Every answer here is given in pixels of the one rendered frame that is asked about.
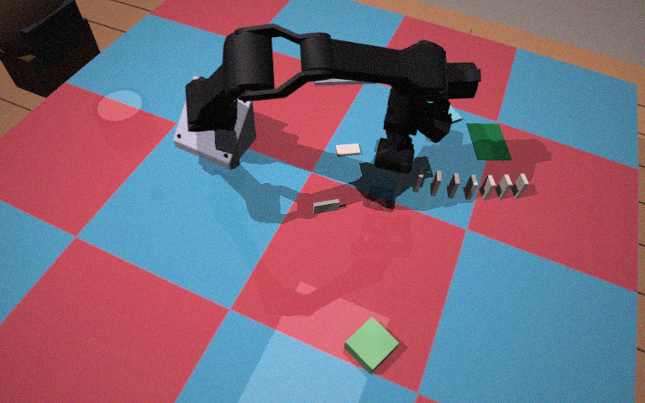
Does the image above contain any green square block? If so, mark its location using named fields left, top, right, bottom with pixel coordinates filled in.
left=344, top=317, right=399, bottom=375

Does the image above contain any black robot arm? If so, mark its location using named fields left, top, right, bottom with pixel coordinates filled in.
left=186, top=24, right=481, bottom=143

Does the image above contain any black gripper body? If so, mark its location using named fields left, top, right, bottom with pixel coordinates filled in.
left=374, top=93, right=424, bottom=174

